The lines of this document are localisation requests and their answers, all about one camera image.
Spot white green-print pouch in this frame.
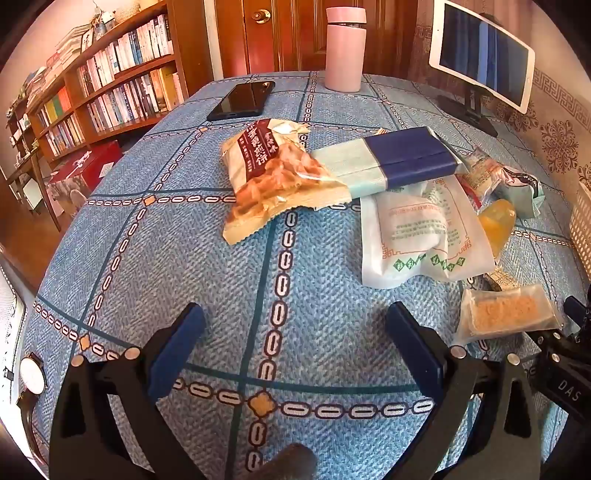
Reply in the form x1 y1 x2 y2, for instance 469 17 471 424
360 180 497 289

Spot small wooden table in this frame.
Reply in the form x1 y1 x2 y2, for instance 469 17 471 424
4 148 61 232

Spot white woven cloth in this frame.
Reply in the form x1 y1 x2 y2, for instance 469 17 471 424
0 258 28 398

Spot clear crumb bar packet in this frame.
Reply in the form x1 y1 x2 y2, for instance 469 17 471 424
455 284 565 347

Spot waffle snack packet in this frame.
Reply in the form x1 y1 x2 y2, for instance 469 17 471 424
219 117 354 245

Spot blue and teal long packet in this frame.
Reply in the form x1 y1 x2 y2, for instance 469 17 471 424
308 128 465 199

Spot white tablet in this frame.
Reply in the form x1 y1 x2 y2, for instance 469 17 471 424
428 0 536 112

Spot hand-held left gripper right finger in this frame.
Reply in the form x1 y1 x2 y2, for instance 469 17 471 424
385 302 543 480

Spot person's left hand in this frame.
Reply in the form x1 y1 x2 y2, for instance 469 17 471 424
271 442 319 480

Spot wooden bookshelf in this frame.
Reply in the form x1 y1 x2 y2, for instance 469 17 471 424
7 0 190 167

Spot pink insulated bottle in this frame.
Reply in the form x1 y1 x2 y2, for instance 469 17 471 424
324 7 368 92

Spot clear red-ribbon pastry packet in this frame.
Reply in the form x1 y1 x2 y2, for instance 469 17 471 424
455 148 504 204

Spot wooden door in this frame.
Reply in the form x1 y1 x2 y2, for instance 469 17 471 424
215 0 416 79

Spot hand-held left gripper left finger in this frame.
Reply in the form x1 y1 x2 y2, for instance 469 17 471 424
48 302 208 480

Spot red cardboard box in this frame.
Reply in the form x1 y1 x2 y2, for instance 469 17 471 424
48 141 123 217

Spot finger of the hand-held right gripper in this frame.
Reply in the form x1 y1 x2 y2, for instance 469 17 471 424
563 295 591 329

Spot white plastic basket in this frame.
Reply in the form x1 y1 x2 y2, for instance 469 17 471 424
569 178 591 273

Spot orange jelly packet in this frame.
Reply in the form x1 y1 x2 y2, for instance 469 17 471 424
478 198 517 259

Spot rows of books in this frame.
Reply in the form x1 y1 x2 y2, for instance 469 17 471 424
11 14 185 155

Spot blue patterned tablecloth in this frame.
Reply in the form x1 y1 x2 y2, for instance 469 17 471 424
23 71 591 480

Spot white-faced wristwatch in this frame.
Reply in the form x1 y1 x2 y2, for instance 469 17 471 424
16 353 49 462

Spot black tablet stand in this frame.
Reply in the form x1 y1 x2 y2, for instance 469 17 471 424
436 88 499 138

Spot black smartphone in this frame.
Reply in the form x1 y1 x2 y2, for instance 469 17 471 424
206 81 276 123

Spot teal snack packet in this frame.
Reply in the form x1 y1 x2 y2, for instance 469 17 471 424
496 166 546 220

